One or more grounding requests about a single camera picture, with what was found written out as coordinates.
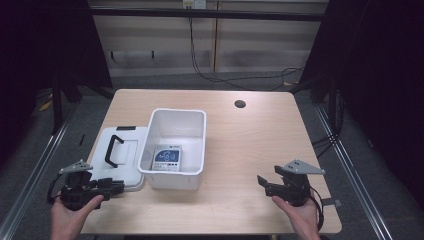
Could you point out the dark curtain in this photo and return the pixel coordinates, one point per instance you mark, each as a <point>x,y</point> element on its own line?
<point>43,43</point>
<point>376,83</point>

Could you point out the aluminium floor rail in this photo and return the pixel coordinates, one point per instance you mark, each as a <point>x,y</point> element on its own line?
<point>353,176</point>
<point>36,166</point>

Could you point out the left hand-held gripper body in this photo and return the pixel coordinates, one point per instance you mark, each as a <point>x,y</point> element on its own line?
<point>77,191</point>

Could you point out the grey tape strip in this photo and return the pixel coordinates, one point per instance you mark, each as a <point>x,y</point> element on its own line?
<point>331,202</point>

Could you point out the blue and white box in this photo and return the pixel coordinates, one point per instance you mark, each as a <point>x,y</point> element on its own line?
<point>166,158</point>

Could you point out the black metal stand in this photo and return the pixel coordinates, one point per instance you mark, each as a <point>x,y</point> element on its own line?
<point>57,106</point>

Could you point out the white plastic storage bin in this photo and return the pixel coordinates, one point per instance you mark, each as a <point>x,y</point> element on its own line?
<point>176,133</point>

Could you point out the small black floor object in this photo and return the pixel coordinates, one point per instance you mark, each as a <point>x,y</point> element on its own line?
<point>81,139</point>

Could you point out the round black table grommet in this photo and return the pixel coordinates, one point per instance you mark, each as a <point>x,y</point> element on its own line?
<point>240,103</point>

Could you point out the person's left hand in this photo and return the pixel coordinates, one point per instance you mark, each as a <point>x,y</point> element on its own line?
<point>66,220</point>

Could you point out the black horizontal bar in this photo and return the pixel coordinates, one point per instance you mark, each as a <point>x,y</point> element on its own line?
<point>206,14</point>

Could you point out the person's right hand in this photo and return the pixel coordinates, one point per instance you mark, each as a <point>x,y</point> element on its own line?
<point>301,220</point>

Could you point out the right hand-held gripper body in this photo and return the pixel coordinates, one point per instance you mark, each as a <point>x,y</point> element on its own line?
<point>296,186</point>

